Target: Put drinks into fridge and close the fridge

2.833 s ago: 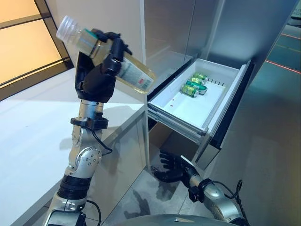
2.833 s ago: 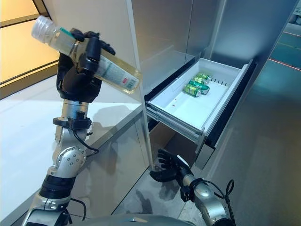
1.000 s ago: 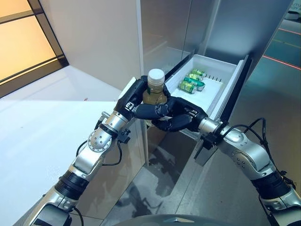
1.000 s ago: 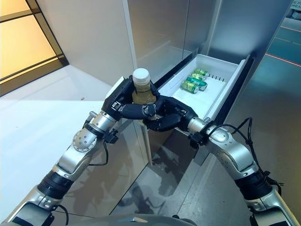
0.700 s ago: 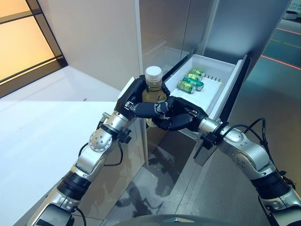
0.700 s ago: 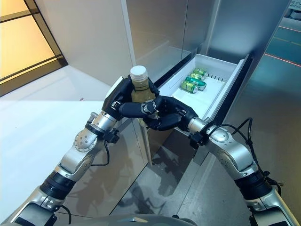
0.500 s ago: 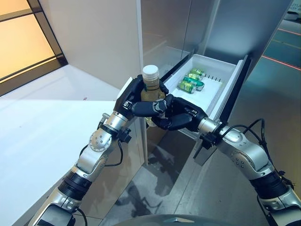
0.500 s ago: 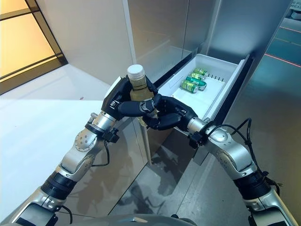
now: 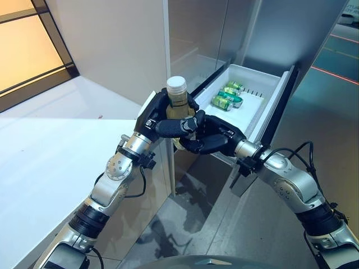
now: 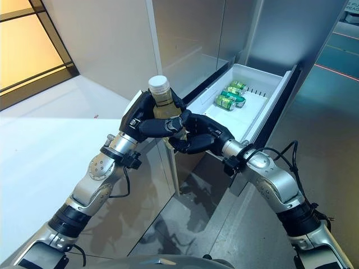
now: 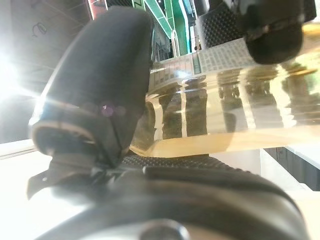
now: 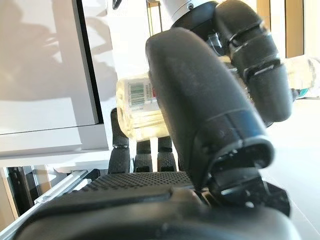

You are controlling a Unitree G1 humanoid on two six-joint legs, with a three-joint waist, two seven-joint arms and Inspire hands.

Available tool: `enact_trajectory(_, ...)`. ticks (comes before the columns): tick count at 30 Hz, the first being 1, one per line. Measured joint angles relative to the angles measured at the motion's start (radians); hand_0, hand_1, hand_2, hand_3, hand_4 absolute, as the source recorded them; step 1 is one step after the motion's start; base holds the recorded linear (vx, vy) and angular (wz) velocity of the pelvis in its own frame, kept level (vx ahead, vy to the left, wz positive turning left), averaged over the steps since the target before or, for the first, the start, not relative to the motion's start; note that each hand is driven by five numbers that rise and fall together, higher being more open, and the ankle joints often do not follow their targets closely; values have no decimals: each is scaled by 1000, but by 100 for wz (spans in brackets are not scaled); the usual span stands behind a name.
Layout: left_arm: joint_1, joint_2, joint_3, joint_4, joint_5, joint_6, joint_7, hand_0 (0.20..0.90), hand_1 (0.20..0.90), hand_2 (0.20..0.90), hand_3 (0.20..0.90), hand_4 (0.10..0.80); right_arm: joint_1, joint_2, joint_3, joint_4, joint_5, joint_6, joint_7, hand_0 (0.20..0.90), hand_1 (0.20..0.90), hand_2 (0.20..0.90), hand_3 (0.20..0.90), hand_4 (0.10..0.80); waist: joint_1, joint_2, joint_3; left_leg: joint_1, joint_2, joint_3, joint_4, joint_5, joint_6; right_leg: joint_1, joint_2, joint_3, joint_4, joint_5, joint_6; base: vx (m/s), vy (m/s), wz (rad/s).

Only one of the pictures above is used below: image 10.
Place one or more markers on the dark green drink can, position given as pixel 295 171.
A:
pixel 232 96

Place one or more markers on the yellow drink bottle white cap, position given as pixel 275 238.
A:
pixel 162 103

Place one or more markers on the white counter cabinet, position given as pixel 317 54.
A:
pixel 42 154

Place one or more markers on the tall white cabinet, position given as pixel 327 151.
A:
pixel 106 42

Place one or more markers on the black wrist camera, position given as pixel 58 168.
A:
pixel 132 160
pixel 230 166

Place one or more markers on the amber window dark frame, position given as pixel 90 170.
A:
pixel 28 56

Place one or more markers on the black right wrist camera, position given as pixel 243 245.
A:
pixel 230 166

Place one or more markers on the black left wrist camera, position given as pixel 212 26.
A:
pixel 132 160

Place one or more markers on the white fridge drawer steel front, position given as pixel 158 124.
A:
pixel 252 112

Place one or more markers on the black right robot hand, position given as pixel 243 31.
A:
pixel 207 137

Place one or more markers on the grey robot torso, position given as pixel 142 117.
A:
pixel 174 263

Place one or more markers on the light green drink can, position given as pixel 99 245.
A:
pixel 224 102
pixel 238 85
pixel 234 90

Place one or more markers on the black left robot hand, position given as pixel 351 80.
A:
pixel 140 126

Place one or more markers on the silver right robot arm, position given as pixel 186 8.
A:
pixel 275 182

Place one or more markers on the stainless steel fridge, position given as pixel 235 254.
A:
pixel 190 42

